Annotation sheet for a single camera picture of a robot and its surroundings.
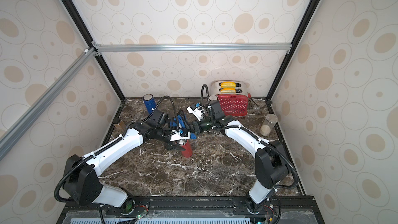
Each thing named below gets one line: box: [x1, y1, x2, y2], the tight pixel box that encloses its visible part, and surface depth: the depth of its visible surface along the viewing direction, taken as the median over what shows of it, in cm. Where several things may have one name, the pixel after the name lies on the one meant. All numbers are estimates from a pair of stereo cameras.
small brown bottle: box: [112, 117, 127, 133], surface depth 99 cm
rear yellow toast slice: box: [220, 81, 236, 89], surface depth 102 cm
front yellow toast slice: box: [220, 87, 236, 94], surface depth 99 cm
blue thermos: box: [143, 93, 157, 115], surface depth 94 cm
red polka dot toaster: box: [208, 79, 249, 117], surface depth 102 cm
